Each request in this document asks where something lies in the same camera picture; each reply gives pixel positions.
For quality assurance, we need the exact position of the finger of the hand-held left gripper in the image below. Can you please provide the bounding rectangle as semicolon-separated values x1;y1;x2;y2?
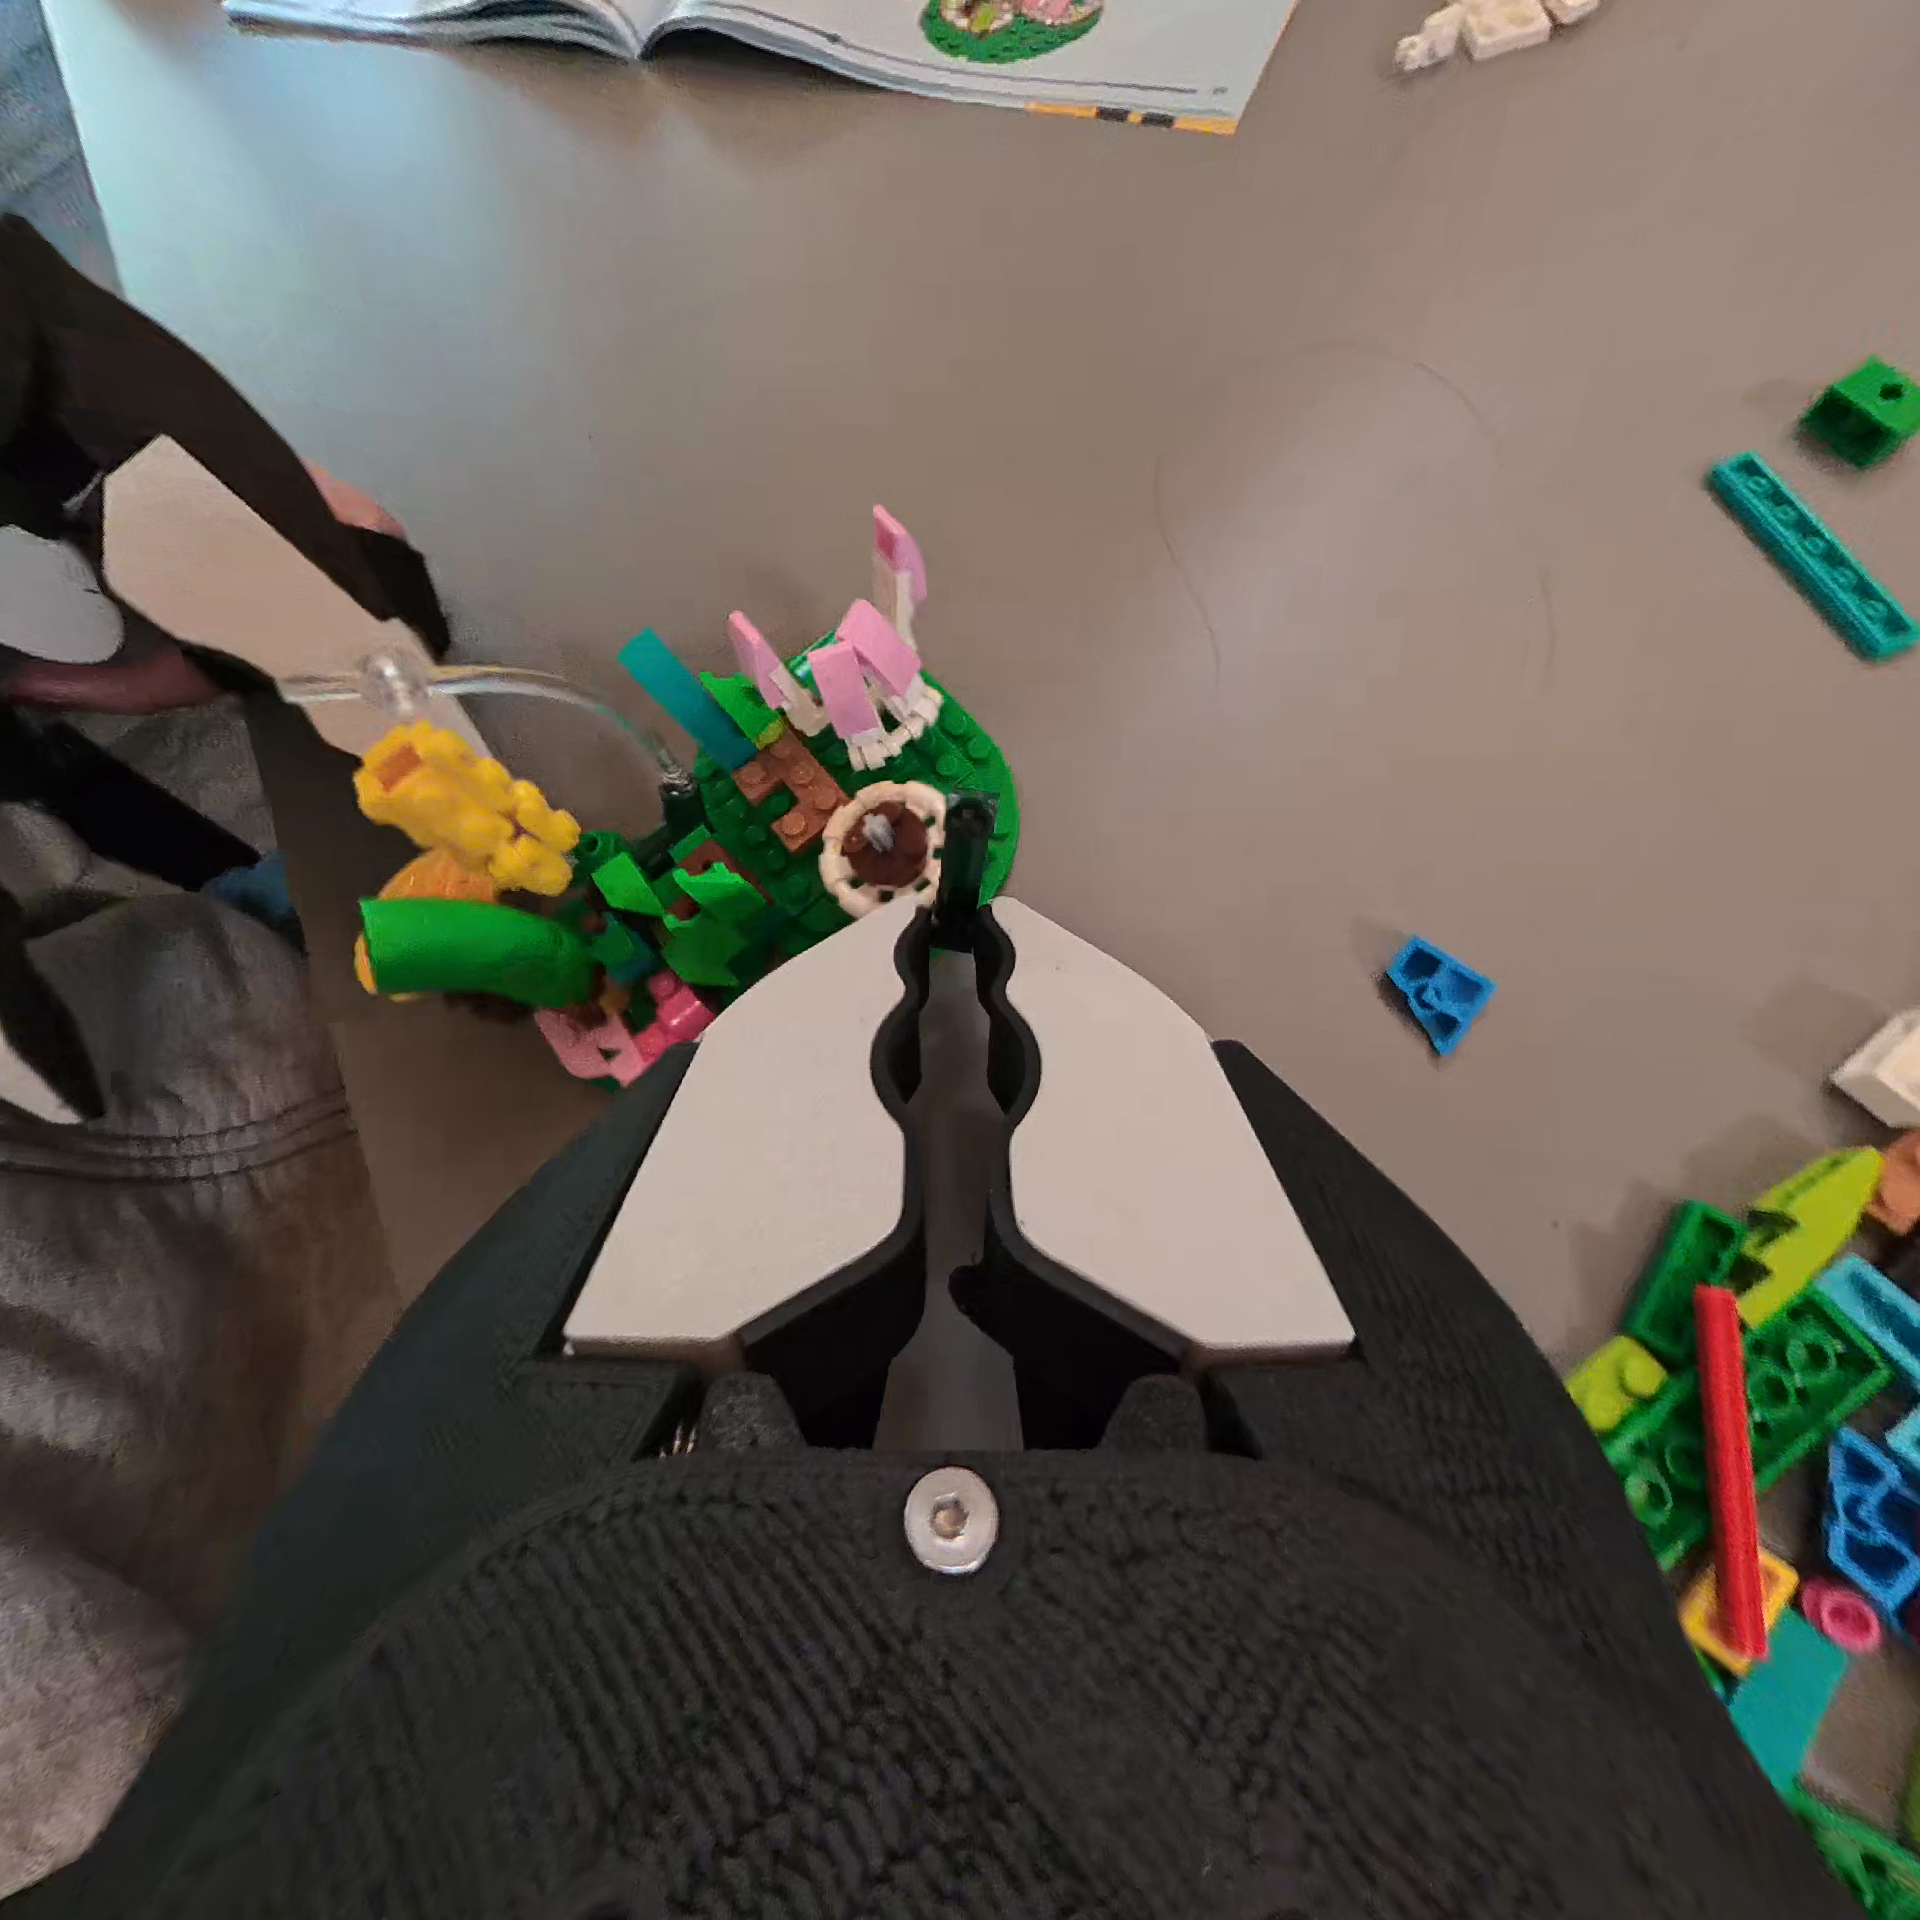
93;432;501;768

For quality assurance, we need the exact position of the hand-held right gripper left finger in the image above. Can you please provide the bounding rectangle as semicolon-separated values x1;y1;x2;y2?
562;901;938;1412

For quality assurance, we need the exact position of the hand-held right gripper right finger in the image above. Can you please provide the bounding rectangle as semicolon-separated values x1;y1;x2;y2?
950;895;1361;1412

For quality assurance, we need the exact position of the dark green lego stem piece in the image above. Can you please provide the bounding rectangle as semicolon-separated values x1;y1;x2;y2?
933;795;1001;958

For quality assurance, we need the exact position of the green lego flower garden model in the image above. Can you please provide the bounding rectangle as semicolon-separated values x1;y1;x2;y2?
353;503;1025;1091

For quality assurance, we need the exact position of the blue lego slope brick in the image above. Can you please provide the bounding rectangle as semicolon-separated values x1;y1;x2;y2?
1381;934;1498;1059

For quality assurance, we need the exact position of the red lego rod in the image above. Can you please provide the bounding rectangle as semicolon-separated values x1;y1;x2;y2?
1691;1281;1771;1661

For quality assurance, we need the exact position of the pile of colourful lego bricks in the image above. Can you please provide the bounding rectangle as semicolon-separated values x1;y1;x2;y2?
1558;1127;1920;1920

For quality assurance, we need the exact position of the large white lego brick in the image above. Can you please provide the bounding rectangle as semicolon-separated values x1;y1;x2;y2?
1828;1011;1920;1129

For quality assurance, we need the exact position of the open lego instruction booklet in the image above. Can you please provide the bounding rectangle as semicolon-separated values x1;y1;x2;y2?
224;0;1300;136

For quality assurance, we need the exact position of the long teal lego plate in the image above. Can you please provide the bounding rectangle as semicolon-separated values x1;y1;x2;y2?
1705;449;1920;663

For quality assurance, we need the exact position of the green lego cube brick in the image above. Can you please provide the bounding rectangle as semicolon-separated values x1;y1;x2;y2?
1794;355;1920;470

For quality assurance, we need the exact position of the person's left hand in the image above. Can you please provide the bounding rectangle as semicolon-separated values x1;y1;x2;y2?
305;462;411;543

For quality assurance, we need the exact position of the person's grey sweatshirt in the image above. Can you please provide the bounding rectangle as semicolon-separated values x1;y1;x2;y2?
0;704;410;1905

